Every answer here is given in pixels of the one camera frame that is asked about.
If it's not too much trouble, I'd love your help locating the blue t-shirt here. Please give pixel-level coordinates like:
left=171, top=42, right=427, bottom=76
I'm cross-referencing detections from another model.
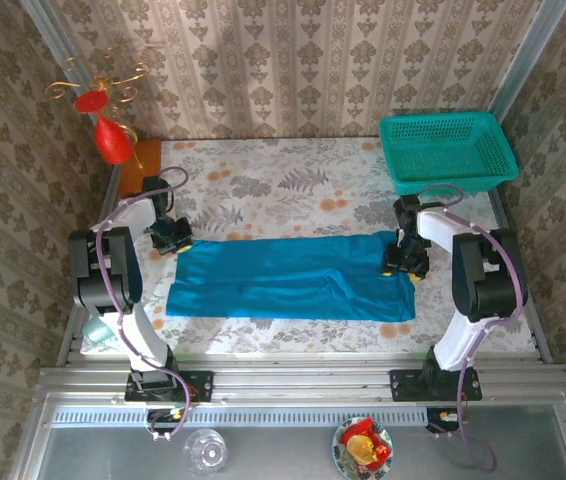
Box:
left=165, top=232, right=417, bottom=324

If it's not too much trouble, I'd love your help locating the brown wooden block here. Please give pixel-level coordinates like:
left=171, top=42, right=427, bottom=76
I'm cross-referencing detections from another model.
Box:
left=118, top=138, right=163, bottom=198

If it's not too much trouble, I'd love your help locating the teal plastic basket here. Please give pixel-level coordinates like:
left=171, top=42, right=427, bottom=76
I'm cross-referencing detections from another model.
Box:
left=378, top=110, right=520, bottom=197

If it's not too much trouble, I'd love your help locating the floral patterned tablecloth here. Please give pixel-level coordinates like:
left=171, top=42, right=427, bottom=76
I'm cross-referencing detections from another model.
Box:
left=80, top=137, right=539, bottom=356

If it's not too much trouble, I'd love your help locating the red snack packet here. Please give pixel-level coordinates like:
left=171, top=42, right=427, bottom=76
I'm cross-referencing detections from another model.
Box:
left=338, top=418, right=393, bottom=470

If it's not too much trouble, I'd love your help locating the yellow snack packet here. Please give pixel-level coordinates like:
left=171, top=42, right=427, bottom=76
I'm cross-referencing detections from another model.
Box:
left=346, top=434, right=377, bottom=464

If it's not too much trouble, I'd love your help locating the clear glass cup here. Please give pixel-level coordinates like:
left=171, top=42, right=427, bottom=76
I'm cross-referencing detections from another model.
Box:
left=183, top=428, right=229, bottom=477

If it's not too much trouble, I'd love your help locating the red gold wire ornament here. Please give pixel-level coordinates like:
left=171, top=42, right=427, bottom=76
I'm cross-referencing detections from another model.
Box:
left=45, top=45, right=152, bottom=170

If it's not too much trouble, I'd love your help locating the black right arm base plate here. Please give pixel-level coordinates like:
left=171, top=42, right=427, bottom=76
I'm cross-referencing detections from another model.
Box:
left=389, top=368, right=483, bottom=402

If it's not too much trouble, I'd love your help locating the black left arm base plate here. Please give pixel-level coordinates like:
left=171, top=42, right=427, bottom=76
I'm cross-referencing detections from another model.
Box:
left=124, top=369, right=214, bottom=404

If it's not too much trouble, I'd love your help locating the black cable junction box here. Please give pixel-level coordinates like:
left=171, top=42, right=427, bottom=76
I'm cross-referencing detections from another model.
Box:
left=425, top=407, right=463, bottom=434
left=145, top=407, right=189, bottom=434

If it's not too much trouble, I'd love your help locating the aluminium frame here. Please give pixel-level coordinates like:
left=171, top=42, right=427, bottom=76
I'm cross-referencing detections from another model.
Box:
left=10, top=0, right=566, bottom=480

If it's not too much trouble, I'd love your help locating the grey slotted cable duct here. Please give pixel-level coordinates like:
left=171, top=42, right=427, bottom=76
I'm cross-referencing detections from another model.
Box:
left=50, top=405, right=429, bottom=429

